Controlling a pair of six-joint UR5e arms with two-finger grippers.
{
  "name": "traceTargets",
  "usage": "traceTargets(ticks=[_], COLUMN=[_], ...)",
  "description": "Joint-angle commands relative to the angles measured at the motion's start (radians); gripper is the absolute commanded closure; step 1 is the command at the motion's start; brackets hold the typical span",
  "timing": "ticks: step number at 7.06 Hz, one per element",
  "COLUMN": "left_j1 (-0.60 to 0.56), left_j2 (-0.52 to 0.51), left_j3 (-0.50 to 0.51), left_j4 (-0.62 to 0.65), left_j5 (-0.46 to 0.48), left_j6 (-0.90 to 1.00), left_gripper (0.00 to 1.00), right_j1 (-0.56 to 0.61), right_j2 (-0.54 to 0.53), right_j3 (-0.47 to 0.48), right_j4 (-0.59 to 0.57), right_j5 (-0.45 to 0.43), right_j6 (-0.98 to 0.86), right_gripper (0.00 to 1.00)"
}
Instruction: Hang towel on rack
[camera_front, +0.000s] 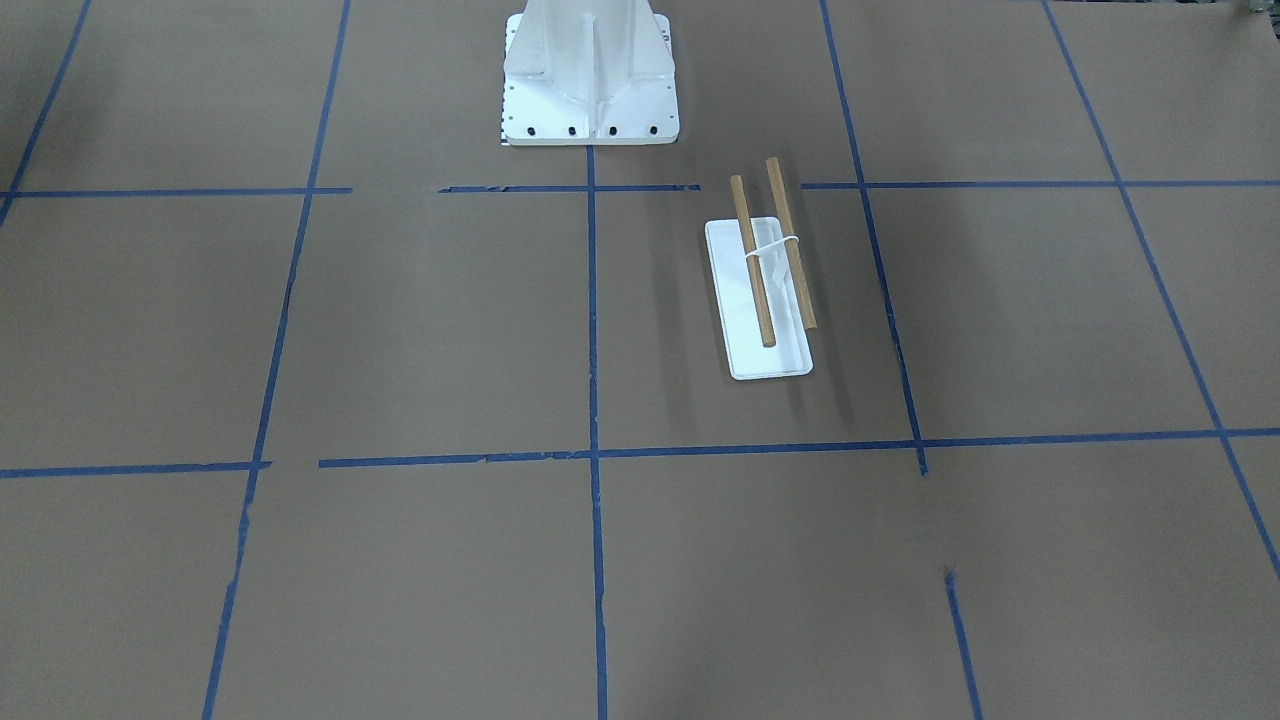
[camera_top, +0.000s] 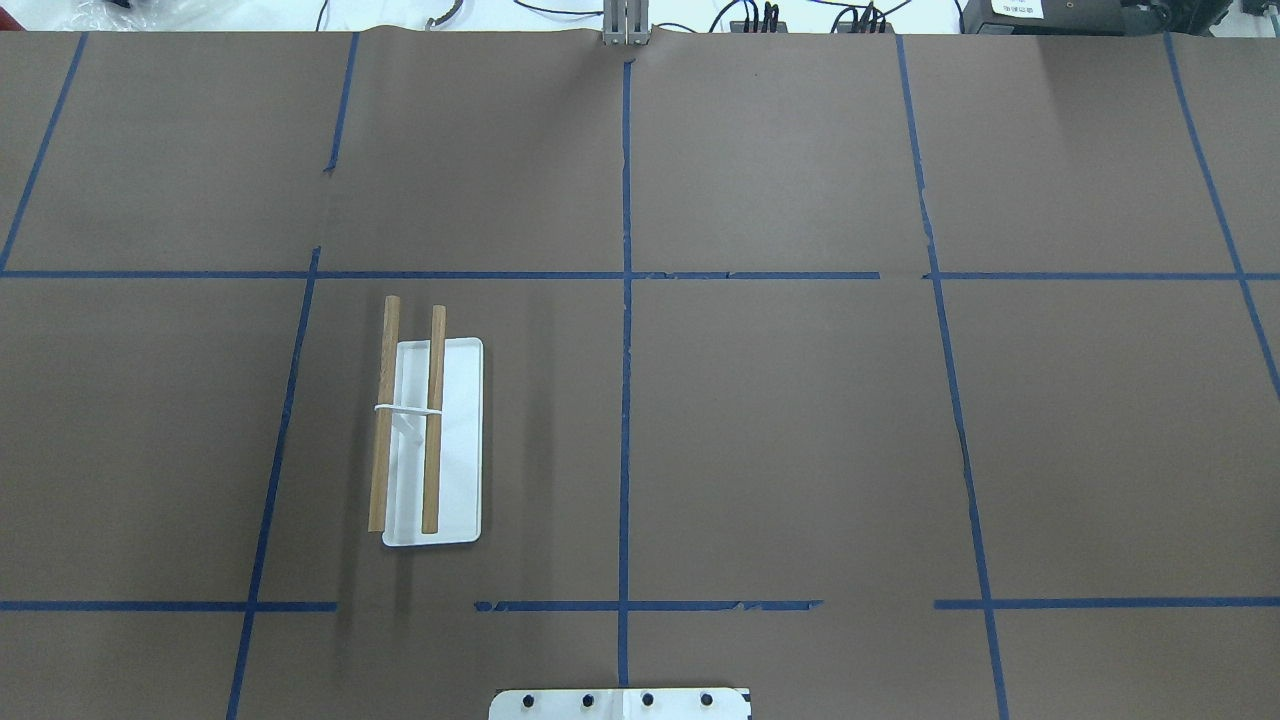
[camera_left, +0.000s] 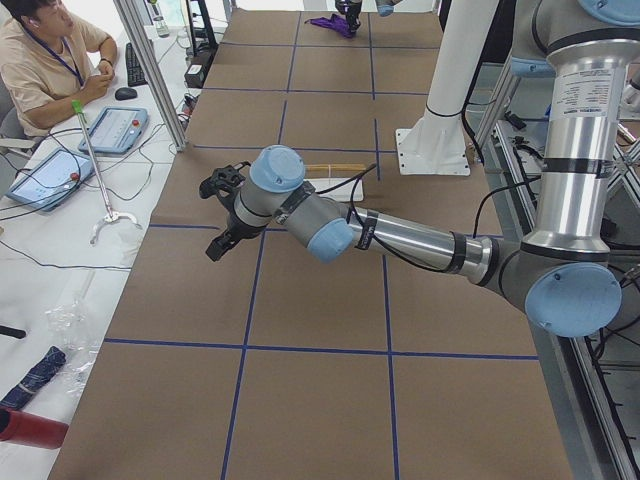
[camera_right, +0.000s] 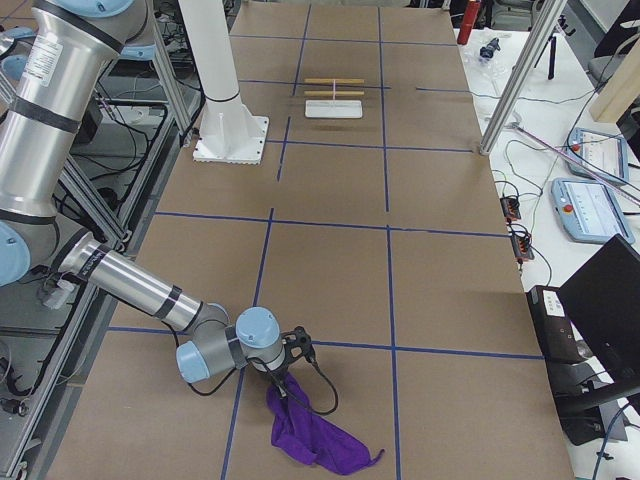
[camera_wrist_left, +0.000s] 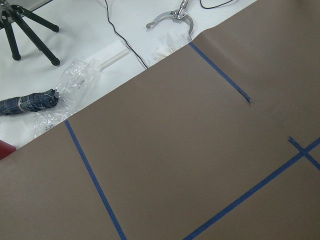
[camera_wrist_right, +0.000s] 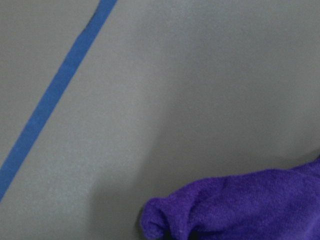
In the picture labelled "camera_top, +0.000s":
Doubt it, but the white towel rack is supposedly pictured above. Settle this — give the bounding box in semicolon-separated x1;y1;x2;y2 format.
367;295;485;550

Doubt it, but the brown paper table cover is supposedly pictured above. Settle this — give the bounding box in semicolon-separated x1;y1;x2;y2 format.
3;28;1277;719

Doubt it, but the black usb hub left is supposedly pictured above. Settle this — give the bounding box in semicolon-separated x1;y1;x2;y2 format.
721;1;787;35

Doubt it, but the black usb hub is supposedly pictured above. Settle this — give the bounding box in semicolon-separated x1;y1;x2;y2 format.
829;3;892;35
721;1;787;35

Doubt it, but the black usb hub right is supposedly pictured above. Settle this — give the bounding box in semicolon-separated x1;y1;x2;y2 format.
829;3;892;35

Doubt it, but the black device with label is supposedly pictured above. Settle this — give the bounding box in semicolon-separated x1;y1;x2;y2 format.
961;1;1231;37

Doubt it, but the aluminium frame post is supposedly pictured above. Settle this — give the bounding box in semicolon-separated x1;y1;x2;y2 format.
602;0;652;47

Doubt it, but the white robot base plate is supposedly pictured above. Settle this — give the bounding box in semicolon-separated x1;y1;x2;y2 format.
488;687;753;719

